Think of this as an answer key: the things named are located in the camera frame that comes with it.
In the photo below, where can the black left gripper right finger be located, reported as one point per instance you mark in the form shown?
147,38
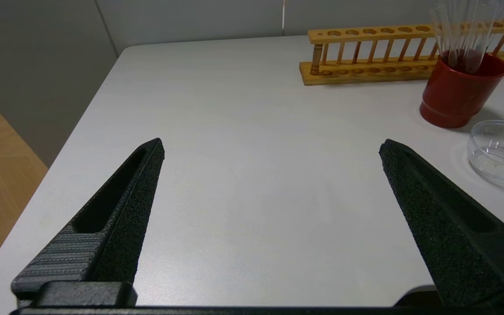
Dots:
449,232

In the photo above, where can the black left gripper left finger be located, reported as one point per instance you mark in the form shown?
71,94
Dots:
120,236

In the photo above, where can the wooden test tube rack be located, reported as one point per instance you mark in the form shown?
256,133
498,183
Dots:
365,74

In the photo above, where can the empty clear test tube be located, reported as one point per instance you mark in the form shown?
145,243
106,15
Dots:
462,35
444,35
481,35

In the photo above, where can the clear glass bowl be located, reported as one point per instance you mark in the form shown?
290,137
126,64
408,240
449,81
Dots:
499,153

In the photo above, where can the red cup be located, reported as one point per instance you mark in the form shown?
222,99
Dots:
457,96

